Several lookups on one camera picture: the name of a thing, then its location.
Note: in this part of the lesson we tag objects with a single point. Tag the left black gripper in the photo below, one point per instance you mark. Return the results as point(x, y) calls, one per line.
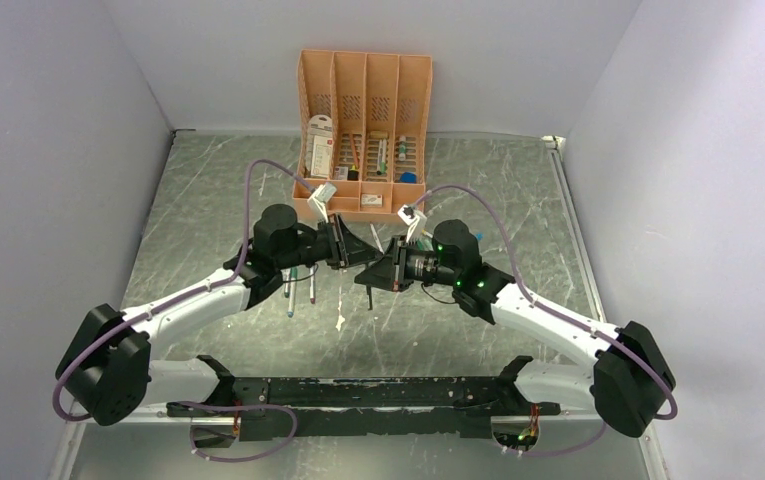
point(345, 248)

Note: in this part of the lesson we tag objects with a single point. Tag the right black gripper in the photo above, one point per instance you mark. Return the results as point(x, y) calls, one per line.
point(390, 271)

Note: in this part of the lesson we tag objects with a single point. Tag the yellow cap purple tip pen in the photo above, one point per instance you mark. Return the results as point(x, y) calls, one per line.
point(312, 288)

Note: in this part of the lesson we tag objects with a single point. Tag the pink cap yellow tip pen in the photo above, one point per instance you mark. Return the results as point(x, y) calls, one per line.
point(376, 237)

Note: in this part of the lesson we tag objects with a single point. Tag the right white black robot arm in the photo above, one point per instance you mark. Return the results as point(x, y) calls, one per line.
point(486, 292)

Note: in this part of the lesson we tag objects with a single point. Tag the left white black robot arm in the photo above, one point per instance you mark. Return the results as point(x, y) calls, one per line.
point(113, 365)

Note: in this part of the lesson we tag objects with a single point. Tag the green cap pen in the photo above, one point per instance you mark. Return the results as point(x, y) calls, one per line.
point(292, 295)

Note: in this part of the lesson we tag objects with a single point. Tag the small white box in organizer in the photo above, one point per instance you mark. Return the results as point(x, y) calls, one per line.
point(376, 200)

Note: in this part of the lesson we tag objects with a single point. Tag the blue object in organizer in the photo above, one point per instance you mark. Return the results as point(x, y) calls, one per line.
point(408, 178)

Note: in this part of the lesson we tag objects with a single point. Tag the white packet in organizer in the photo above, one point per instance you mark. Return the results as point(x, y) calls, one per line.
point(320, 139)

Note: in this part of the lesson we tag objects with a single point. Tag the orange desk organizer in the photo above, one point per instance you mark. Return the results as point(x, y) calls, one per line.
point(379, 104)

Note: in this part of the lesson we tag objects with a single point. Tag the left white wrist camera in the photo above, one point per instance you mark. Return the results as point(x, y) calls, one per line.
point(319, 199)

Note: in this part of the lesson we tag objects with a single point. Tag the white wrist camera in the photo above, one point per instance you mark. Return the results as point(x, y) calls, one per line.
point(415, 221)
point(319, 199)

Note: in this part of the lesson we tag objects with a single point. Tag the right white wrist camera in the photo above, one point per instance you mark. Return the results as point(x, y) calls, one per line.
point(415, 221)

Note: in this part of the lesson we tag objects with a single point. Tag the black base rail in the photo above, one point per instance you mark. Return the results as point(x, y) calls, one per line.
point(258, 408)

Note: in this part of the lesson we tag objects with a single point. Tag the aluminium frame rail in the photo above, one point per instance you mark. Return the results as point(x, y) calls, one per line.
point(630, 377)

